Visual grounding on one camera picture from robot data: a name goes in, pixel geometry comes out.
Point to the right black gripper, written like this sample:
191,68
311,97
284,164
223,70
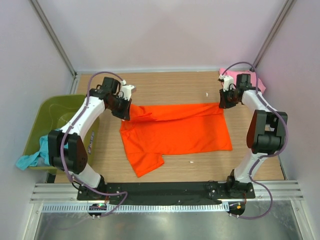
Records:
224,104

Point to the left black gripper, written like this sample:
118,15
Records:
124,114

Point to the orange t shirt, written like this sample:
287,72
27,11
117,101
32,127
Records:
157,130

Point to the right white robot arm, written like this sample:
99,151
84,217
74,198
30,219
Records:
266,135

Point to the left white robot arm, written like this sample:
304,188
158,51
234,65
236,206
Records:
66,148

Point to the green plastic laundry basket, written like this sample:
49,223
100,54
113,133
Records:
53,114

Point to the teal t shirt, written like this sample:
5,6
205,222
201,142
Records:
40,158

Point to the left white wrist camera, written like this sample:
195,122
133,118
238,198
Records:
126,90

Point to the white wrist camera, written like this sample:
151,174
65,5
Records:
126,90
226,81

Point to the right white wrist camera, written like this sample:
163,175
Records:
226,81

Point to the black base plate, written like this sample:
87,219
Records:
180,193

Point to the aluminium rail frame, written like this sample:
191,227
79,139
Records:
69,193

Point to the right aluminium corner post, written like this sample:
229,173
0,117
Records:
280,19

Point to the aluminium corner post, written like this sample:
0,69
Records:
52,35
280,19

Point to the white slotted cable duct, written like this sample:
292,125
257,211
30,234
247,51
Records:
100,208

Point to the left aluminium corner post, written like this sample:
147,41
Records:
52,35

